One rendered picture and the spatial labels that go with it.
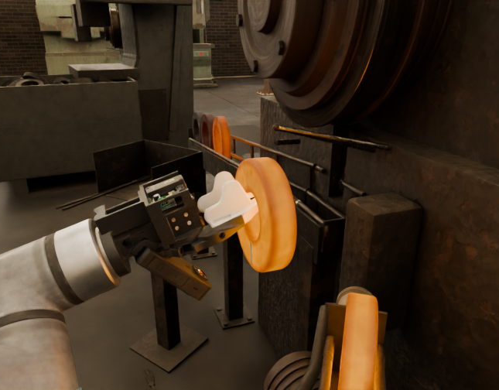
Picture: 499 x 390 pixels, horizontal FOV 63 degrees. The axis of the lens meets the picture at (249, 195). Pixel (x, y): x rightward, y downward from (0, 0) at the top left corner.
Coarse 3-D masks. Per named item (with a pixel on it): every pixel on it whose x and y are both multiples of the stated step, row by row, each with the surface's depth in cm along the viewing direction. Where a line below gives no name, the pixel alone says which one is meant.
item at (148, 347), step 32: (96, 160) 125; (128, 160) 135; (160, 160) 137; (192, 160) 122; (128, 192) 127; (192, 192) 125; (160, 288) 136; (160, 320) 142; (160, 352) 144; (192, 352) 145
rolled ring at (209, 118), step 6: (204, 114) 168; (210, 114) 168; (204, 120) 169; (210, 120) 164; (204, 126) 175; (210, 126) 163; (204, 132) 177; (210, 132) 163; (204, 138) 177; (210, 138) 163; (204, 144) 176; (210, 144) 164
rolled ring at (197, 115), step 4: (196, 112) 184; (200, 112) 184; (196, 116) 184; (200, 116) 181; (196, 120) 190; (200, 120) 180; (196, 124) 192; (200, 124) 179; (196, 128) 193; (196, 132) 194; (200, 132) 179; (196, 136) 193; (200, 136) 180; (196, 140) 193; (200, 140) 181
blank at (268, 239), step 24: (240, 168) 57; (264, 168) 51; (264, 192) 49; (288, 192) 49; (264, 216) 50; (288, 216) 48; (240, 240) 60; (264, 240) 51; (288, 240) 49; (264, 264) 52; (288, 264) 52
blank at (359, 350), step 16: (352, 304) 44; (368, 304) 44; (352, 320) 42; (368, 320) 42; (352, 336) 41; (368, 336) 41; (352, 352) 40; (368, 352) 40; (352, 368) 40; (368, 368) 39; (352, 384) 39; (368, 384) 39
